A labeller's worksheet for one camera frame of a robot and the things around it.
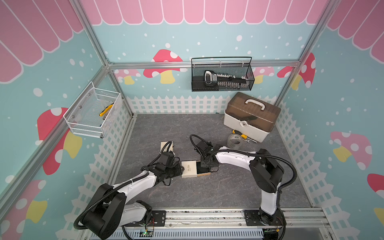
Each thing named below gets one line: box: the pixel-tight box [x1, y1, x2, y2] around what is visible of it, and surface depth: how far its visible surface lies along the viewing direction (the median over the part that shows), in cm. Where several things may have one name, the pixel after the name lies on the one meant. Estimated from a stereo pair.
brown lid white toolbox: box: [223, 92, 281, 143], surface depth 98 cm
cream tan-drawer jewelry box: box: [181, 160, 211, 179], surface depth 89 cm
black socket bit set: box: [204, 70, 249, 89], surface depth 91 cm
